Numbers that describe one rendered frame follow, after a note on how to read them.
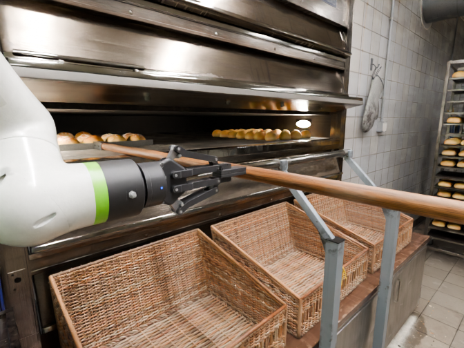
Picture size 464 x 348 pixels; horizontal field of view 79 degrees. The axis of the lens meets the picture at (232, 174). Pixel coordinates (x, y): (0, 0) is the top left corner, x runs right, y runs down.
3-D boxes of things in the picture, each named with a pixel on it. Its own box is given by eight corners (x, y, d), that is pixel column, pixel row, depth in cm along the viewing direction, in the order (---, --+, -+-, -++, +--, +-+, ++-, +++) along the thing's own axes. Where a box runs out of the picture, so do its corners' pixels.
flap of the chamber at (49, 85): (10, 76, 63) (6, 100, 78) (363, 104, 180) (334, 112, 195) (8, 65, 63) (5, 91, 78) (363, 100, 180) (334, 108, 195)
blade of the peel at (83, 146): (153, 145, 144) (152, 139, 143) (21, 154, 105) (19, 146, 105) (122, 140, 169) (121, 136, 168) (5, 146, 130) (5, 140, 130)
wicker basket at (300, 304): (208, 282, 128) (207, 224, 123) (283, 245, 166) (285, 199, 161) (299, 342, 94) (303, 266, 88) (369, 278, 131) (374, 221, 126)
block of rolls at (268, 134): (209, 137, 214) (209, 129, 213) (253, 134, 245) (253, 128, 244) (271, 141, 169) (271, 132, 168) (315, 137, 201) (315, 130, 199)
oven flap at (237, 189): (29, 254, 82) (19, 187, 84) (338, 174, 199) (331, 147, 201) (31, 254, 79) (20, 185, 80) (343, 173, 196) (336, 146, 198)
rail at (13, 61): (8, 65, 63) (7, 68, 64) (363, 100, 180) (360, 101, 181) (7, 56, 63) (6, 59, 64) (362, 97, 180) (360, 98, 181)
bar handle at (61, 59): (15, 71, 67) (15, 74, 68) (147, 83, 88) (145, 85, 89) (12, 47, 66) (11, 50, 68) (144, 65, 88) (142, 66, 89)
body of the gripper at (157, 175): (125, 158, 48) (172, 154, 54) (128, 206, 50) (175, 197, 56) (143, 163, 42) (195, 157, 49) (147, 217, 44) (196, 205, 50)
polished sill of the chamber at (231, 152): (14, 177, 83) (12, 163, 82) (331, 143, 200) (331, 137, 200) (17, 180, 78) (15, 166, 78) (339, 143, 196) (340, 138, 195)
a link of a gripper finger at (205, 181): (173, 185, 48) (173, 193, 49) (223, 178, 56) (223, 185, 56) (162, 181, 51) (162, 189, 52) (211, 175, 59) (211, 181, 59)
